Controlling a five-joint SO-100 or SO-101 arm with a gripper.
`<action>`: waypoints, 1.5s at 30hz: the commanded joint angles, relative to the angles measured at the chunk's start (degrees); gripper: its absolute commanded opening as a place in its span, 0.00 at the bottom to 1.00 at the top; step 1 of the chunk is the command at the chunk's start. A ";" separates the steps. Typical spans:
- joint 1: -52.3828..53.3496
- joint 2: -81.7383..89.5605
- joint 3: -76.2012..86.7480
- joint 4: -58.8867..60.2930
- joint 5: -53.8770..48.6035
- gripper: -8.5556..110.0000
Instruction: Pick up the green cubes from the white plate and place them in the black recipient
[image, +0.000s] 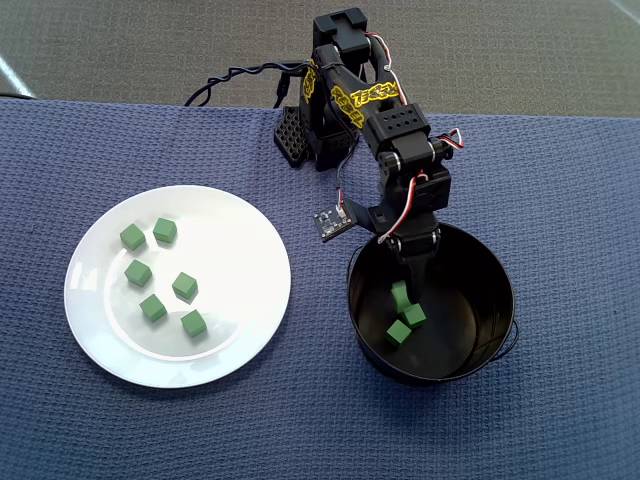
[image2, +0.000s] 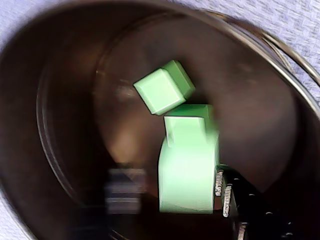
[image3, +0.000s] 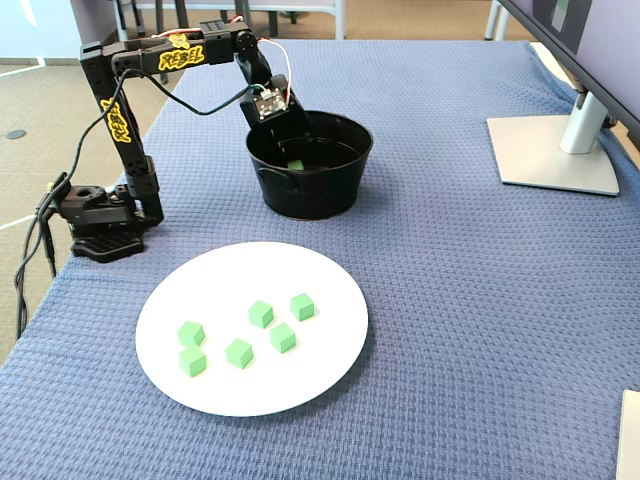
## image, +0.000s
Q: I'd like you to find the white round plate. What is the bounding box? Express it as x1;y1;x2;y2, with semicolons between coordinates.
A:
63;184;293;390

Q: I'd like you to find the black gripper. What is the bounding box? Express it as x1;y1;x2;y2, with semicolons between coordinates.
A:
348;164;454;307

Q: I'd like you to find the small wrist camera circuit board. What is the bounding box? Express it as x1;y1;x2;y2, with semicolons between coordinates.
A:
313;202;356;244

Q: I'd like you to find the black metal bucket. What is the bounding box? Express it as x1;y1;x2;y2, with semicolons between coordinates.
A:
345;221;520;389

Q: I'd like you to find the thick black base cable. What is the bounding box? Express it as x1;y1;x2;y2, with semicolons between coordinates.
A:
183;59;314;109

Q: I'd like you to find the blue woven table cloth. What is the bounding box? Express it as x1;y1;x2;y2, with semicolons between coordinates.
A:
0;98;640;480

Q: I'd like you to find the thin black camera cable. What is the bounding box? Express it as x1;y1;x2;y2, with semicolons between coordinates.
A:
319;59;362;214

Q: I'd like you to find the white red servo wire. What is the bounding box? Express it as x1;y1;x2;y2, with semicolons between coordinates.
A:
378;171;427;245

